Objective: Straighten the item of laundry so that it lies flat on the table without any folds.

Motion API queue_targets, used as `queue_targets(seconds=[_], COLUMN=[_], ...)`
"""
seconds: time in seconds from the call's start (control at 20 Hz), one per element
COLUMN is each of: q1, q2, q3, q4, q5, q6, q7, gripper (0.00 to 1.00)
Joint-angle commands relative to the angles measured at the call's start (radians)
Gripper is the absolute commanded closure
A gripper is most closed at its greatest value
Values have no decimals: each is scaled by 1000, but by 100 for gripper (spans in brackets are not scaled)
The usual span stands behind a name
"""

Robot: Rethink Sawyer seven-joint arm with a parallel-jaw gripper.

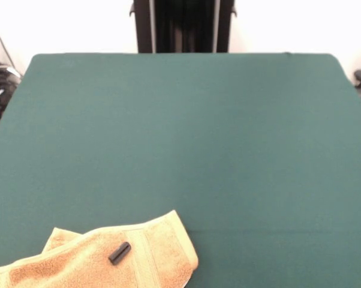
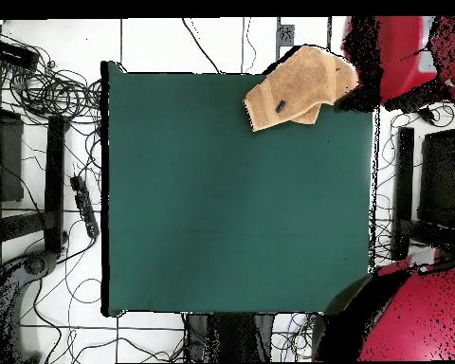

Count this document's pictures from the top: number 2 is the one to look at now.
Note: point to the tan terry towel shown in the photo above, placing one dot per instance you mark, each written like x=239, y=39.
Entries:
x=303, y=83

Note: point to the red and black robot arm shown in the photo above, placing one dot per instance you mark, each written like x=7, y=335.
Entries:
x=402, y=57

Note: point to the dark flat panel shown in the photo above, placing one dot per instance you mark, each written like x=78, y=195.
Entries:
x=440, y=178
x=9, y=159

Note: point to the dark green table cloth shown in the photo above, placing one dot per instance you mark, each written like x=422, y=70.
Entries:
x=212, y=208

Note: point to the small black rubber pad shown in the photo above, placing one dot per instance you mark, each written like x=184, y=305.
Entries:
x=280, y=106

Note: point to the black power strip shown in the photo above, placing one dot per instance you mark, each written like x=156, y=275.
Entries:
x=85, y=206

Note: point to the black stand base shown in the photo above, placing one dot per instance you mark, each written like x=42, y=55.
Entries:
x=404, y=189
x=55, y=182

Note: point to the small grey square patch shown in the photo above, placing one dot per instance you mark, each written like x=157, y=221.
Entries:
x=286, y=35

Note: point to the grey chair base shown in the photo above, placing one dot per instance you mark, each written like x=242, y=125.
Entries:
x=34, y=265

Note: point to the black power adapter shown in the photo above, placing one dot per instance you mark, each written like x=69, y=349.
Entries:
x=426, y=115

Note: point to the black electronics box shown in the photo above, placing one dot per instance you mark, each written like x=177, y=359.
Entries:
x=13, y=55

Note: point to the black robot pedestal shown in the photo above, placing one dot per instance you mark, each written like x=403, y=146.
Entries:
x=227, y=337

